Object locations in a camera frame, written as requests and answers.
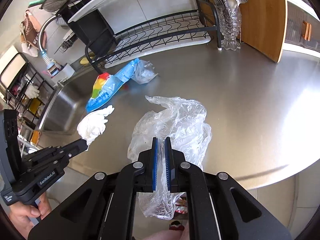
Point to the red white slipper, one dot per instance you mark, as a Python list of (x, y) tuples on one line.
[(176, 226)]

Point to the brown hanging towel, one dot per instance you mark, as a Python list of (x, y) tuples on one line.
[(29, 34)]

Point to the stainless steel sink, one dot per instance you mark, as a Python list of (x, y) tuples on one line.
[(67, 104)]

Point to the bamboo cutting board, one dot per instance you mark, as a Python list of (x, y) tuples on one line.
[(263, 24)]

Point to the black storage shelf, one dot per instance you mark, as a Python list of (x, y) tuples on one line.
[(16, 74)]

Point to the left hand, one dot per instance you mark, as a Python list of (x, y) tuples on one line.
[(21, 214)]

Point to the small clear plastic bag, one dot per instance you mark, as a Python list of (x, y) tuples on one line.
[(144, 72)]

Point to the black dish rack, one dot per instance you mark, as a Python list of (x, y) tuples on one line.
[(105, 45)]

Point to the pink fluffy trousers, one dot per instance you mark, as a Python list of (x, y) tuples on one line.
[(170, 235)]

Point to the white glove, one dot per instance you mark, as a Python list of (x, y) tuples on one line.
[(32, 91)]

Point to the glass cutlery holder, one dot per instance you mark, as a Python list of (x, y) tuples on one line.
[(229, 27)]

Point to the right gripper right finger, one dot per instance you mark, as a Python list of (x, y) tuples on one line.
[(218, 206)]

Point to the colourful blue snack wrapper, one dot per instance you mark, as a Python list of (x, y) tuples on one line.
[(106, 85)]

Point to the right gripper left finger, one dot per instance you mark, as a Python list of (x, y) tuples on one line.
[(104, 206)]

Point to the orange cloth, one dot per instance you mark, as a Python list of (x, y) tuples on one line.
[(35, 138)]

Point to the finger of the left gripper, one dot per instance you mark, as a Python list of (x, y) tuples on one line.
[(72, 149)]

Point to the white tissue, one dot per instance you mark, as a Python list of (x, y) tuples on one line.
[(94, 124)]

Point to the steel faucet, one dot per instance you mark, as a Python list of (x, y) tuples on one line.
[(52, 67)]

